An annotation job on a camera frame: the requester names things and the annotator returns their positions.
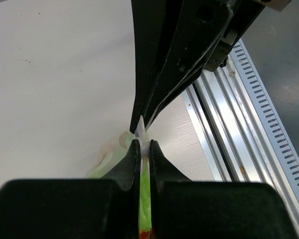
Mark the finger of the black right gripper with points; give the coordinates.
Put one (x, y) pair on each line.
(200, 35)
(154, 23)

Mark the clear zip top bag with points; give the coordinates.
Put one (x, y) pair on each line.
(118, 169)

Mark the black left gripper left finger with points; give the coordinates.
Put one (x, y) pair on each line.
(51, 209)

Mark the green bitter gourd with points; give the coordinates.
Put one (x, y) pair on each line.
(145, 201)

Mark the aluminium rail frame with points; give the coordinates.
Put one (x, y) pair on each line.
(231, 134)

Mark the white slotted cable duct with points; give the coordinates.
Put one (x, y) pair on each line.
(268, 115)

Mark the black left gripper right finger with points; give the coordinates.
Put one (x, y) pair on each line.
(186, 209)

